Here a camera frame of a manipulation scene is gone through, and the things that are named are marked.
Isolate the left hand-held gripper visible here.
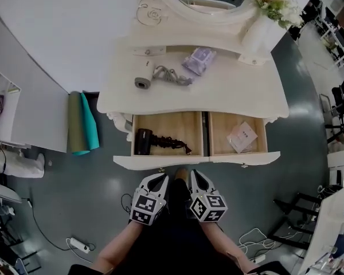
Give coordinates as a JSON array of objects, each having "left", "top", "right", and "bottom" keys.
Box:
[{"left": 128, "top": 173, "right": 169, "bottom": 226}]

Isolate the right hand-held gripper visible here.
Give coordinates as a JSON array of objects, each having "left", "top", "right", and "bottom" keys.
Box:
[{"left": 189, "top": 170, "right": 229, "bottom": 223}]

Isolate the wooden drawer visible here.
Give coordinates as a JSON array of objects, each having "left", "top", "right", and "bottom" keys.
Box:
[
  {"left": 113, "top": 111, "right": 210, "bottom": 174},
  {"left": 208, "top": 112, "right": 282, "bottom": 169}
]

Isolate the white dressing table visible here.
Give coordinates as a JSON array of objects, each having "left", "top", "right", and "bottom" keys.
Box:
[{"left": 96, "top": 0, "right": 290, "bottom": 143}]

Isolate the person's left forearm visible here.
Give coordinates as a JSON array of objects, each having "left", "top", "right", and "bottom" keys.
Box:
[{"left": 93, "top": 221, "right": 147, "bottom": 273}]

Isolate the person's right forearm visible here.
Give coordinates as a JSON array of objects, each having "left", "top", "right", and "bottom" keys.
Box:
[{"left": 199, "top": 221, "right": 257, "bottom": 272}]

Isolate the person's tan shoe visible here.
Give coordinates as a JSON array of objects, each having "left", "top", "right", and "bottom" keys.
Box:
[{"left": 174, "top": 167, "right": 189, "bottom": 183}]

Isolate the black hair dryer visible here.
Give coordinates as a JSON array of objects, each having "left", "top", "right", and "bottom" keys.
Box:
[{"left": 134, "top": 128, "right": 156, "bottom": 156}]

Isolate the person's black outfit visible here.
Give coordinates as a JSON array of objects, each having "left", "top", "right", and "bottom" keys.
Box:
[{"left": 68, "top": 176, "right": 290, "bottom": 275}]

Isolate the pink and white sachet packet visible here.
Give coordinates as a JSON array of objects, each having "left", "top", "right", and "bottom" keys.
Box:
[{"left": 226, "top": 121, "right": 259, "bottom": 154}]

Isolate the white power strip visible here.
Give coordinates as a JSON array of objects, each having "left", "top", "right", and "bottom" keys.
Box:
[
  {"left": 66, "top": 237, "right": 91, "bottom": 254},
  {"left": 251, "top": 253, "right": 267, "bottom": 265}
]

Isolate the olive rolled mat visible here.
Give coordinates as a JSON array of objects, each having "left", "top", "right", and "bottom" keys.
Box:
[{"left": 67, "top": 91, "right": 88, "bottom": 154}]

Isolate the white hair dryer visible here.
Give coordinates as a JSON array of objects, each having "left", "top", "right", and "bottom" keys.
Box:
[{"left": 134, "top": 58, "right": 156, "bottom": 91}]

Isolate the purple wet wipes pack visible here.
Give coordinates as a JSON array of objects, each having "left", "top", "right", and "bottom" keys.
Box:
[{"left": 181, "top": 46, "right": 217, "bottom": 77}]

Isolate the white plastic bag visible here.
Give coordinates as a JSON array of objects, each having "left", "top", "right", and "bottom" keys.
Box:
[{"left": 2, "top": 149, "right": 46, "bottom": 179}]

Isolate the white work table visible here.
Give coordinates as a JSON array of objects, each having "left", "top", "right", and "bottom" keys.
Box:
[{"left": 298, "top": 182, "right": 344, "bottom": 275}]

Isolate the black office chair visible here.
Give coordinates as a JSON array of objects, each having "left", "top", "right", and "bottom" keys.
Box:
[{"left": 318, "top": 73, "right": 344, "bottom": 146}]

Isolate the oval white-framed mirror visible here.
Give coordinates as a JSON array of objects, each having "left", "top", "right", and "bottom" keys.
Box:
[{"left": 148, "top": 0, "right": 261, "bottom": 26}]

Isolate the pink and white flower bouquet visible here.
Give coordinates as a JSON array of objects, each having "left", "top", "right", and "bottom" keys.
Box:
[{"left": 237, "top": 0, "right": 304, "bottom": 30}]

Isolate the black coiled dryer cord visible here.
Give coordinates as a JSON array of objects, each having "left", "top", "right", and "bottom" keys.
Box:
[{"left": 152, "top": 135, "right": 193, "bottom": 156}]

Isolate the tangle of white cables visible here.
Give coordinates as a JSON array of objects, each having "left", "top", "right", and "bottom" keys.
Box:
[{"left": 239, "top": 227, "right": 276, "bottom": 254}]

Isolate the black metal stand frame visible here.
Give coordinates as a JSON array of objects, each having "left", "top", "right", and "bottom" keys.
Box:
[{"left": 268, "top": 192, "right": 325, "bottom": 250}]

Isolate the grey hair dryer cord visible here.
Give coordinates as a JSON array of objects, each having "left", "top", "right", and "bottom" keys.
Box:
[{"left": 151, "top": 65, "right": 196, "bottom": 87}]

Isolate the black floor cable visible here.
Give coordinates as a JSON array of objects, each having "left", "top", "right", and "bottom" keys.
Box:
[{"left": 21, "top": 198, "right": 73, "bottom": 252}]

